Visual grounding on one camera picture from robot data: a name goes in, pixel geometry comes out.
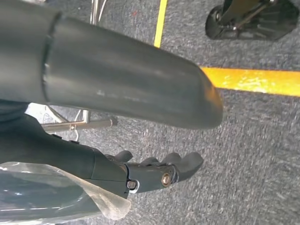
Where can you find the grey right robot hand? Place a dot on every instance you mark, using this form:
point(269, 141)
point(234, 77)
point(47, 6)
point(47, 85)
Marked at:
point(117, 77)

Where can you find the clear plastic film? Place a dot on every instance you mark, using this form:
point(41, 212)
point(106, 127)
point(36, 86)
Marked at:
point(112, 205)

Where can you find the yellow floor tape outline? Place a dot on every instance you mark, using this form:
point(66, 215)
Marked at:
point(246, 80)

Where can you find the dark robot shank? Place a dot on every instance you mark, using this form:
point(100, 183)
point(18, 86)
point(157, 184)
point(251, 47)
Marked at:
point(237, 9)

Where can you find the black robot foot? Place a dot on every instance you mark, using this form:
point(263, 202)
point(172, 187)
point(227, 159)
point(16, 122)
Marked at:
point(269, 28)

